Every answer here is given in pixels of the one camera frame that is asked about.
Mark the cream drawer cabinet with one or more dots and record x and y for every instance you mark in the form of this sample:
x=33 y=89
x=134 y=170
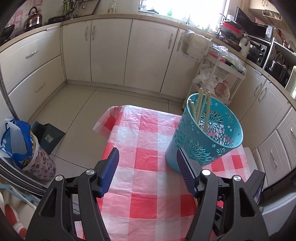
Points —
x=34 y=62

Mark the stack of pans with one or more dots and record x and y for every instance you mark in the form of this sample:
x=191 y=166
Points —
x=231 y=34

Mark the black gas stove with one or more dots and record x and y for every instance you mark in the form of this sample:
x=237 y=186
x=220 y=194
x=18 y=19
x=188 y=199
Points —
x=57 y=20

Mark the floral printed bag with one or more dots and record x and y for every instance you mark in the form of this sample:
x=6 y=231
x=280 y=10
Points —
x=41 y=162

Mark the dark dustpan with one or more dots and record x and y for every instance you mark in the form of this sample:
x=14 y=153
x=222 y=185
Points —
x=48 y=136

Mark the white jug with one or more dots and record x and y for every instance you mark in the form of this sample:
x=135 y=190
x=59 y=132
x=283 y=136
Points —
x=244 y=46

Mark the hanging plastic bag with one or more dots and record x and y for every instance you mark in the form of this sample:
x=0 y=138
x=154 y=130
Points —
x=196 y=44

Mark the cream door cabinet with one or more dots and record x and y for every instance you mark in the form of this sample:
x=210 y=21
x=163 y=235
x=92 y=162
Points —
x=111 y=51

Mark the black pan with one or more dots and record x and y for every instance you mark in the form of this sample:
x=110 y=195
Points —
x=5 y=34

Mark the black microwave oven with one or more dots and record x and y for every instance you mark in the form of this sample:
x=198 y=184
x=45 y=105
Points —
x=252 y=25

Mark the clear bottle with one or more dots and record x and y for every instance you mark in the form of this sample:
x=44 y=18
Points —
x=112 y=7

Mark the blue plastic bag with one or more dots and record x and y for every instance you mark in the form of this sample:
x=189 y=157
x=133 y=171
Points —
x=16 y=143

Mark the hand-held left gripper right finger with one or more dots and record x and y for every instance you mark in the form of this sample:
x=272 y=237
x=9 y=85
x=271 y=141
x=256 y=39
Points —
x=186 y=176

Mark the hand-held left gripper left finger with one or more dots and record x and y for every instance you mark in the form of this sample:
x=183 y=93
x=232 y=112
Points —
x=110 y=166

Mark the white rack trolley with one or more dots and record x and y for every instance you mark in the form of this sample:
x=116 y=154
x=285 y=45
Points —
x=233 y=71

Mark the pile of bagged groceries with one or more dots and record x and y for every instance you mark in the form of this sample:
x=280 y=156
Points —
x=227 y=58

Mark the blue perforated plastic basket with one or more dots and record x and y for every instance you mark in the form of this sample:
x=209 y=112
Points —
x=222 y=143

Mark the metal kettle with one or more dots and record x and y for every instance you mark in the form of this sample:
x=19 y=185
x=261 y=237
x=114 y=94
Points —
x=33 y=19

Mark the white bottle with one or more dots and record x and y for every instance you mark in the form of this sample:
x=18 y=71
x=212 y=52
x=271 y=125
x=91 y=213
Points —
x=291 y=81

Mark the countertop utensil holder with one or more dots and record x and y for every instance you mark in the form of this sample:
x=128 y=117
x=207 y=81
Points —
x=68 y=7

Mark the red white checkered tablecloth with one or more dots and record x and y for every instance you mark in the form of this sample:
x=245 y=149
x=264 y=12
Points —
x=143 y=143

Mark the white plastic bag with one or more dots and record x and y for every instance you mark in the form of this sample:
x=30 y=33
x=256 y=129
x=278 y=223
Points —
x=205 y=76

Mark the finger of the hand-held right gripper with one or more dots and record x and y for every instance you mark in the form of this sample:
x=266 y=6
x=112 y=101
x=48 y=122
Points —
x=259 y=185

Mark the orange printed plastic bag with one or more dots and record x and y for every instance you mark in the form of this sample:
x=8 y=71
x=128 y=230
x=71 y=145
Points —
x=222 y=89

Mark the bunch of bamboo chopsticks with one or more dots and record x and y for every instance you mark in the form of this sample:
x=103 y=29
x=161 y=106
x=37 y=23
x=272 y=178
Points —
x=199 y=104

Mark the black toaster oven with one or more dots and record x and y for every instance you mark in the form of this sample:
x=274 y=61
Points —
x=260 y=49

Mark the steel pot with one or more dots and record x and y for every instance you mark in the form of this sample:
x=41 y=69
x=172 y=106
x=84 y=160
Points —
x=277 y=69

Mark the kitchen window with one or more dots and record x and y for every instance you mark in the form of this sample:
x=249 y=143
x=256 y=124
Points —
x=185 y=10

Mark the light blue plastic frame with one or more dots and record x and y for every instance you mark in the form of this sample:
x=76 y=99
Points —
x=20 y=192

